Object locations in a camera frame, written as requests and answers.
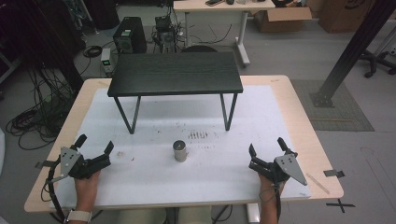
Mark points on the black computer tower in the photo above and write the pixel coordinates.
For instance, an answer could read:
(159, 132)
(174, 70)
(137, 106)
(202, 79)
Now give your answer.
(129, 35)

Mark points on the black electronics on stand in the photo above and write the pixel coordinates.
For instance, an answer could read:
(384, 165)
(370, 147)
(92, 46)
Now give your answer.
(164, 32)

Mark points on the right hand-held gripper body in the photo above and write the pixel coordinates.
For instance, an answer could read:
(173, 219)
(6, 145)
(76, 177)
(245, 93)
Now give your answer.
(280, 169)

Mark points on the person's left leg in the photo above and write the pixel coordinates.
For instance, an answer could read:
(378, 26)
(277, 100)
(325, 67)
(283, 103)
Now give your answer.
(141, 216)

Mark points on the large cardboard box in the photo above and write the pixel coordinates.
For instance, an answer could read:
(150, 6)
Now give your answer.
(345, 14)

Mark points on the person's right hand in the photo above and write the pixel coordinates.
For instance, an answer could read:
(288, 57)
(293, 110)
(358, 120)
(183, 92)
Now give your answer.
(267, 188)

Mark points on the white power supply unit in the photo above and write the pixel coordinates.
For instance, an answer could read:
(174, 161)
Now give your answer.
(106, 60)

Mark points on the smartphone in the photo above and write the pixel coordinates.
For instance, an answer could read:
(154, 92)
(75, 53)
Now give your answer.
(214, 2)

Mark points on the grey cylindrical cup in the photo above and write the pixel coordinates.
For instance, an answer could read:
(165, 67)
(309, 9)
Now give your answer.
(180, 152)

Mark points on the black curtain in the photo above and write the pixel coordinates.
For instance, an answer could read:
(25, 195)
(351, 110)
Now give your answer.
(34, 34)

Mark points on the wooden stick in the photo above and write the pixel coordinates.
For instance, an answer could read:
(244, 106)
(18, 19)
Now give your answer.
(317, 183)

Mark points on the person's right leg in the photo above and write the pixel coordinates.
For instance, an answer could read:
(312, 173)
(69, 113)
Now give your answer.
(194, 215)

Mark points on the white table leg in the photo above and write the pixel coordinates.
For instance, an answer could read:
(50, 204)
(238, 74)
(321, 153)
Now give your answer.
(253, 213)

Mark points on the black tape strip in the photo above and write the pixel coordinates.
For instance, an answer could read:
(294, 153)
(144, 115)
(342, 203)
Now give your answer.
(45, 164)
(333, 173)

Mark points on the black office chair base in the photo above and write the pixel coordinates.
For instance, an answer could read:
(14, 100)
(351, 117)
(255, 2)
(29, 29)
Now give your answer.
(375, 62)

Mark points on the white desk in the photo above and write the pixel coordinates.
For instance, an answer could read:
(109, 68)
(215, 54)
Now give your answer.
(218, 6)

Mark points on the person's leg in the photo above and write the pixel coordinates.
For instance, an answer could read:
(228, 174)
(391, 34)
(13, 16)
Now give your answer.
(141, 216)
(194, 215)

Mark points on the black tape cross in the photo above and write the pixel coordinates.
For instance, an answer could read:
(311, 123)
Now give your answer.
(340, 205)

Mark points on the white mat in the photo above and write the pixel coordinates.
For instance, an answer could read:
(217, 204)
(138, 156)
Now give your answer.
(199, 180)

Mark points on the grey floor mat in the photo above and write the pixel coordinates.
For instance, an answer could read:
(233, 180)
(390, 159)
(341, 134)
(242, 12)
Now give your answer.
(342, 119)

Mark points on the beige wristwatch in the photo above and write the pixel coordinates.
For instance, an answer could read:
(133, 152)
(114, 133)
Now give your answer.
(78, 216)

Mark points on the open cardboard box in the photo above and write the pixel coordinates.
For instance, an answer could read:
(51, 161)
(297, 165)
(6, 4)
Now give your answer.
(280, 20)

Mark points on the person's left hand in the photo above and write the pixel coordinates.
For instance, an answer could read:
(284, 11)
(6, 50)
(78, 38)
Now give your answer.
(85, 189)

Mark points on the small black table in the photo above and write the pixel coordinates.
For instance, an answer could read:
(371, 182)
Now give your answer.
(174, 73)

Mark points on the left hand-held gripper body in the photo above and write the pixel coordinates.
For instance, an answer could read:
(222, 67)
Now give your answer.
(74, 163)

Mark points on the black metal beam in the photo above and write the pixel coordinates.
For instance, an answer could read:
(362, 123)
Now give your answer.
(351, 53)

